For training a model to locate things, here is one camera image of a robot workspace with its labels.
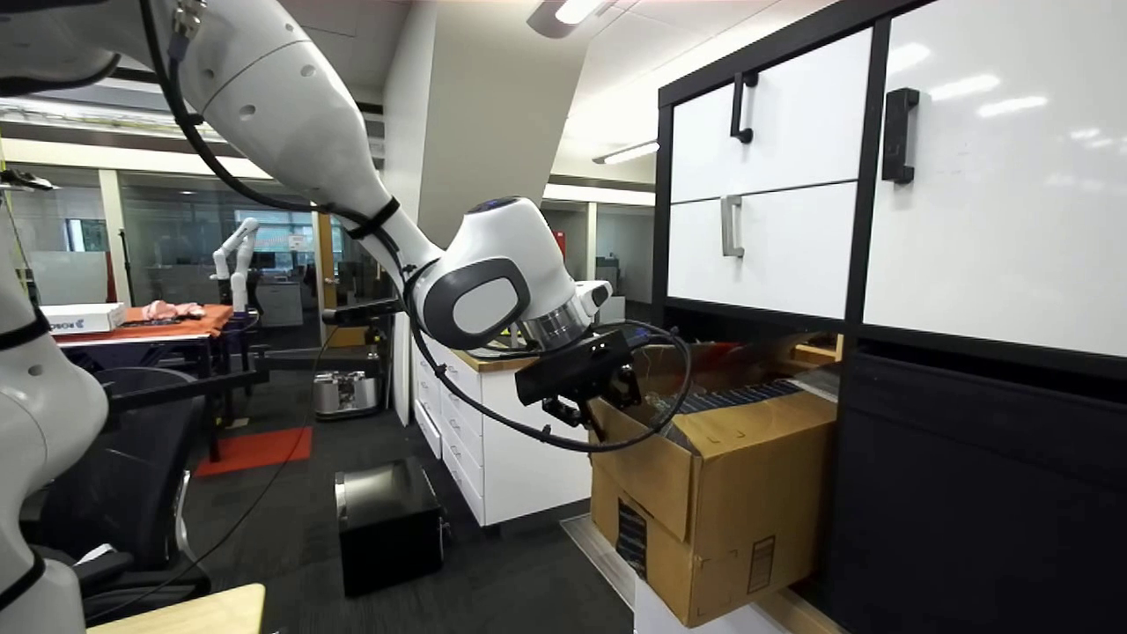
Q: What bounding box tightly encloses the white drawer with black handle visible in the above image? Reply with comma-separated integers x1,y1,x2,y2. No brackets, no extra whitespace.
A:
667,28,876,203

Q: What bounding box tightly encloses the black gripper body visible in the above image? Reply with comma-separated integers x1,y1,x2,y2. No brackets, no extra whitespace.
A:
589,323,667,393

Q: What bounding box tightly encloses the silver drawer handle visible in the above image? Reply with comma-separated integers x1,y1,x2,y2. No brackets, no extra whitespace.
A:
717,193,750,266

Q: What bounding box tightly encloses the black drawer handle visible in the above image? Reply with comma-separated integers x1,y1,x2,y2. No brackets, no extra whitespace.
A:
724,68,761,147

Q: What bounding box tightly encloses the flat white box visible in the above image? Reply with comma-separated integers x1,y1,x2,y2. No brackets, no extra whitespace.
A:
37,298,131,338

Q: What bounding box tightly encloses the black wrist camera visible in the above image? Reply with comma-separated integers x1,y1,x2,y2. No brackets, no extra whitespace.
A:
509,342,617,411

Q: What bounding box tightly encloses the black floor box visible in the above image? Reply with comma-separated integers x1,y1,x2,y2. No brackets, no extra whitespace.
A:
330,453,446,601

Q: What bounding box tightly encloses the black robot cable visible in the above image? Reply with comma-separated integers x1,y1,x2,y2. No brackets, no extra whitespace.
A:
136,0,696,457

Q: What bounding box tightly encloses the light wooden table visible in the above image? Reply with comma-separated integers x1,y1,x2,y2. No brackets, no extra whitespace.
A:
83,581,272,634

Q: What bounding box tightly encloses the long ceiling light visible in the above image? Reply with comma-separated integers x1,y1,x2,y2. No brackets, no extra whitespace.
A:
526,0,617,44

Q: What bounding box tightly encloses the brown cardboard box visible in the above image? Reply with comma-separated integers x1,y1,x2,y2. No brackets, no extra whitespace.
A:
580,334,845,631

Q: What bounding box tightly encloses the clear plastic bin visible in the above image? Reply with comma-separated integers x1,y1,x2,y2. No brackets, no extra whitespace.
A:
310,363,384,422

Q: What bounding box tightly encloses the black door handle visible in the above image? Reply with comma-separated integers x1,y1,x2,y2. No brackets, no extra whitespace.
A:
879,84,921,187

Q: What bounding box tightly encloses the black shelf unit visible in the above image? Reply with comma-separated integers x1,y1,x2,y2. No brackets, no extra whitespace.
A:
649,0,1127,634

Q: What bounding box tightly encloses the black office chair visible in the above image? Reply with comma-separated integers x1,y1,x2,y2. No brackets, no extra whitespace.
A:
32,363,260,628

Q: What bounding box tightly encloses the orange top table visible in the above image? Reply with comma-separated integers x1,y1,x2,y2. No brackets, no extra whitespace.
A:
49,298,260,466

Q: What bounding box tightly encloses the white cabinet door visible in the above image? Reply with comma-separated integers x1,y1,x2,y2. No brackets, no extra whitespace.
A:
860,0,1127,363

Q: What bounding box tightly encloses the red floor mat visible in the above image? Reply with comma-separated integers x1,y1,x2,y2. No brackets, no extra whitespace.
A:
191,422,318,482

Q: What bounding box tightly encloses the black fabric storage bin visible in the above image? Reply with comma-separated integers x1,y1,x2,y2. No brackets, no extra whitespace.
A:
818,338,1127,634

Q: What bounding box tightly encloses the white drawer with silver handle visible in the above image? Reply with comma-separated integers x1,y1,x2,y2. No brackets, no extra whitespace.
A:
662,180,864,323

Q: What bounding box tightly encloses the white drawer cabinet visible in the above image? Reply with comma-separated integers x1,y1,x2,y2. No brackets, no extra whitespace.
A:
404,342,597,533

